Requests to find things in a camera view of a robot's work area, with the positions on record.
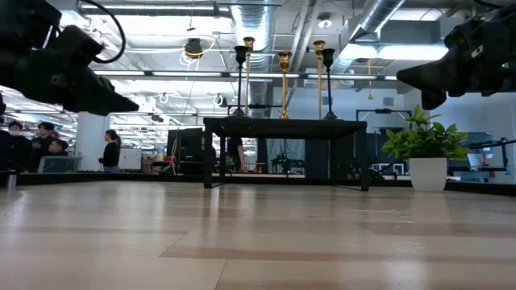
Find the black candlestick holder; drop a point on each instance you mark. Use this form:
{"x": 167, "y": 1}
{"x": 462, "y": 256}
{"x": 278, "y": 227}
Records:
{"x": 328, "y": 56}
{"x": 240, "y": 52}

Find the person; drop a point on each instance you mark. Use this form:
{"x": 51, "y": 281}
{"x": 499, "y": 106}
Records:
{"x": 16, "y": 149}
{"x": 59, "y": 149}
{"x": 42, "y": 145}
{"x": 238, "y": 151}
{"x": 109, "y": 155}

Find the short gold candlestick holder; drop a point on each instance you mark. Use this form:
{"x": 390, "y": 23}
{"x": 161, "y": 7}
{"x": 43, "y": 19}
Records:
{"x": 284, "y": 59}

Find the background blue screen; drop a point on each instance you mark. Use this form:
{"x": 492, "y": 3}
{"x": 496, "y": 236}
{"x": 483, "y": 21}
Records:
{"x": 479, "y": 141}

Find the black cabinet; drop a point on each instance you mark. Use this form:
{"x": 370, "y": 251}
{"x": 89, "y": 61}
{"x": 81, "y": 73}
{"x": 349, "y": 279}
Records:
{"x": 189, "y": 149}

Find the tall gold candlestick holder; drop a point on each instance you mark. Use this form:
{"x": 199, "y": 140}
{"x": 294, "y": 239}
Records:
{"x": 319, "y": 45}
{"x": 248, "y": 42}

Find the teal chair back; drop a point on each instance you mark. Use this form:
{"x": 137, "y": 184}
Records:
{"x": 60, "y": 165}

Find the silver ventilation duct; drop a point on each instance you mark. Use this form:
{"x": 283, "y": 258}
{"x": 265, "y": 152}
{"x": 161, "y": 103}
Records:
{"x": 254, "y": 24}
{"x": 383, "y": 12}

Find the green plant in white pot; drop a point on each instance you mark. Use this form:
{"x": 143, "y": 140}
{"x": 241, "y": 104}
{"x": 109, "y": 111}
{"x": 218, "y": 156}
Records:
{"x": 427, "y": 173}

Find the black ceiling-mounted camera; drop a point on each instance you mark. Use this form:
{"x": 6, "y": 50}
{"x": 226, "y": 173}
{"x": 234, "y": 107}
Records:
{"x": 194, "y": 48}

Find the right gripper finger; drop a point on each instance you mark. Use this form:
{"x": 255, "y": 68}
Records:
{"x": 433, "y": 100}
{"x": 435, "y": 74}

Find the black perforated metal rack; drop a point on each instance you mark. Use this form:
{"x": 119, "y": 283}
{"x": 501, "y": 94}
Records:
{"x": 282, "y": 128}

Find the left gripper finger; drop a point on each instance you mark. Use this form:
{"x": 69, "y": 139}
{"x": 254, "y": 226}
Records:
{"x": 96, "y": 98}

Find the hanging gold pendant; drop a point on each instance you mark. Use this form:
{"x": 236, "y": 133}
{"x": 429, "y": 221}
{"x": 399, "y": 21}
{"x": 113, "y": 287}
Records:
{"x": 369, "y": 96}

